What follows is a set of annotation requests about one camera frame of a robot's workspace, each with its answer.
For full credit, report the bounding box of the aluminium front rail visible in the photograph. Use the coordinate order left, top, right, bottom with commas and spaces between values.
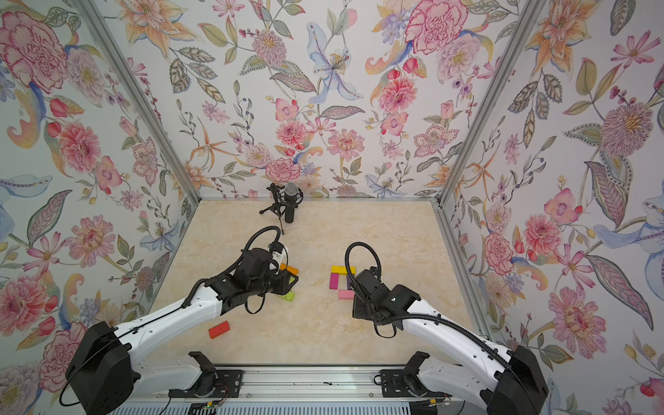
85, 365, 530, 405

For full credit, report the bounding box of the pink block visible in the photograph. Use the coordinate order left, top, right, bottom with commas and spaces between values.
337, 290, 356, 300

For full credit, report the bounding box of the lime green block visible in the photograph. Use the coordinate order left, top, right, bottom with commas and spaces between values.
280, 292, 295, 303

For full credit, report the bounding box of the red block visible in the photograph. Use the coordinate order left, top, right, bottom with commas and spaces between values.
209, 321, 231, 339

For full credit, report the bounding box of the black microphone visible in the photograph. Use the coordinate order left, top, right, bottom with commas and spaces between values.
283, 183, 304, 223

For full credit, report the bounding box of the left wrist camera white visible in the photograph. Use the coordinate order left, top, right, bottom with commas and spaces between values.
270, 242, 288, 264

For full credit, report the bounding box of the long yellow block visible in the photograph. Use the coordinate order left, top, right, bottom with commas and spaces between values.
330, 266, 357, 275

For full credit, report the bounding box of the orange long block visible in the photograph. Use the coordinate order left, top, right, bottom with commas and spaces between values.
280, 264, 298, 276

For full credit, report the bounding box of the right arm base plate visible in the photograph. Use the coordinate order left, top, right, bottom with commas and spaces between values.
373, 351, 450, 399

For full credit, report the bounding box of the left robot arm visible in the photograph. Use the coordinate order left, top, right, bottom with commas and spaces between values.
66, 243, 297, 414

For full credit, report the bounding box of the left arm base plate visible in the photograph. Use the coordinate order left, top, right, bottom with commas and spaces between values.
168, 351, 244, 399

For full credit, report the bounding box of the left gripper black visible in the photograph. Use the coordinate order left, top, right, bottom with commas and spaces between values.
248, 267, 302, 296

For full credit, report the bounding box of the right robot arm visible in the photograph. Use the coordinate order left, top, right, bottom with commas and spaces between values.
350, 270, 549, 414

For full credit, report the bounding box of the magenta block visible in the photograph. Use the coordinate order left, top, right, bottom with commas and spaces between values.
329, 273, 339, 291

